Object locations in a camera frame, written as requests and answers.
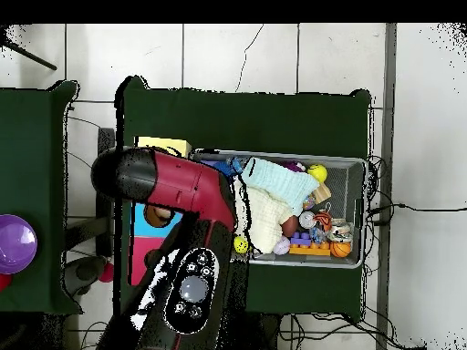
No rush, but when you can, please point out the shallow clear mesh bin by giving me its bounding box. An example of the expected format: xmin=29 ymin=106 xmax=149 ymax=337
xmin=191 ymin=149 xmax=368 ymax=269

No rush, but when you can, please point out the dark green side tablecloth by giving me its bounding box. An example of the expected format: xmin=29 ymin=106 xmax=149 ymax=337
xmin=0 ymin=80 xmax=82 ymax=316

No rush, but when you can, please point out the small orange basketball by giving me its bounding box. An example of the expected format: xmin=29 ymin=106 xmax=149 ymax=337
xmin=329 ymin=240 xmax=352 ymax=259

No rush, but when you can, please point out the crushed silver can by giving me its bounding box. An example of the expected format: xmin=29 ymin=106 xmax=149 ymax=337
xmin=298 ymin=211 xmax=317 ymax=230

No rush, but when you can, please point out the mint waffle cloth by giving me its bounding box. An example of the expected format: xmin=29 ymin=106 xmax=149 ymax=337
xmin=240 ymin=157 xmax=320 ymax=216

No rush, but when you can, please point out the orange striped tiger plush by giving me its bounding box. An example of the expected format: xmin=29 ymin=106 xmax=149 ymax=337
xmin=313 ymin=211 xmax=334 ymax=232

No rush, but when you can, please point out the yellow smiley ball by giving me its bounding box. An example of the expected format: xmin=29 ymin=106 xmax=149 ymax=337
xmin=306 ymin=163 xmax=328 ymax=183

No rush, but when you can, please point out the purple plastic bowl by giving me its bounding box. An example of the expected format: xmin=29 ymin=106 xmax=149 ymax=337
xmin=0 ymin=213 xmax=38 ymax=275

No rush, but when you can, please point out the small wooden block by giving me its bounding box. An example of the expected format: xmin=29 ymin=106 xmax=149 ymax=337
xmin=313 ymin=183 xmax=332 ymax=205

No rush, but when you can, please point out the black floor cable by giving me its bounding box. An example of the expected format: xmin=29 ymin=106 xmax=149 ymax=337
xmin=368 ymin=202 xmax=467 ymax=213

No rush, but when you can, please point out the orange building block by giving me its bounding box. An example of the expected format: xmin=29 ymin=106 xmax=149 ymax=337
xmin=288 ymin=240 xmax=331 ymax=256

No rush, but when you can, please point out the cream waffle cloth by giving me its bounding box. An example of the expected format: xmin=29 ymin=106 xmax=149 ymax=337
xmin=234 ymin=181 xmax=293 ymax=254

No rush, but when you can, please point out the thin black rod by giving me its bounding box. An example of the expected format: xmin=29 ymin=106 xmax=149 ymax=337
xmin=0 ymin=36 xmax=57 ymax=71

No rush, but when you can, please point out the wooden box with three holes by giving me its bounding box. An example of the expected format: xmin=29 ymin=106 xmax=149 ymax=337
xmin=129 ymin=136 xmax=192 ymax=286

